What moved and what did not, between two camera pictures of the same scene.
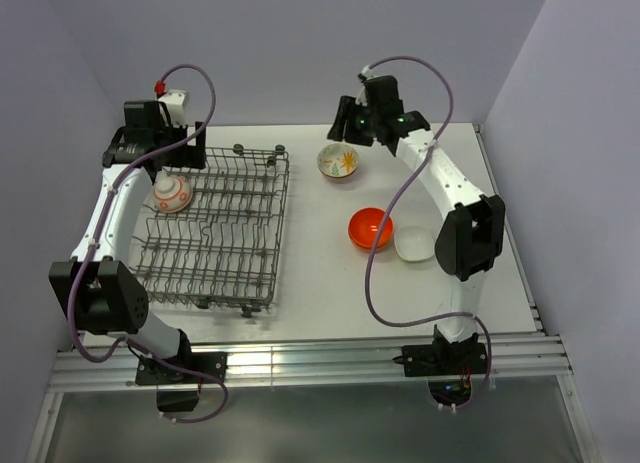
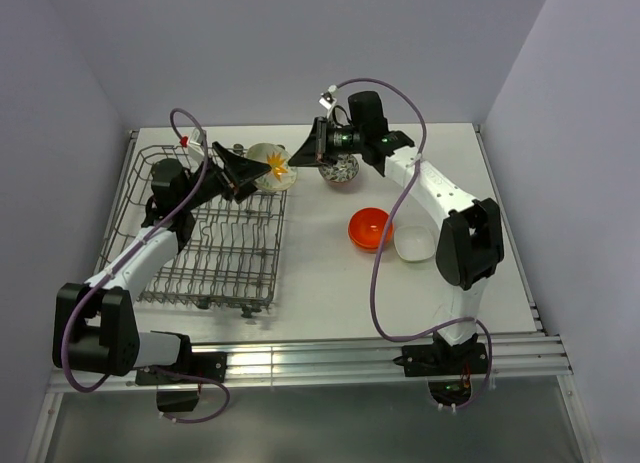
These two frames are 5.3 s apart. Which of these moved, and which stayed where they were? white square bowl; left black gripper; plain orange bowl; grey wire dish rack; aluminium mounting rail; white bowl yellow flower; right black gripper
Moved: white bowl yellow flower; right black gripper; left black gripper
Stayed: aluminium mounting rail; grey wire dish rack; plain orange bowl; white square bowl
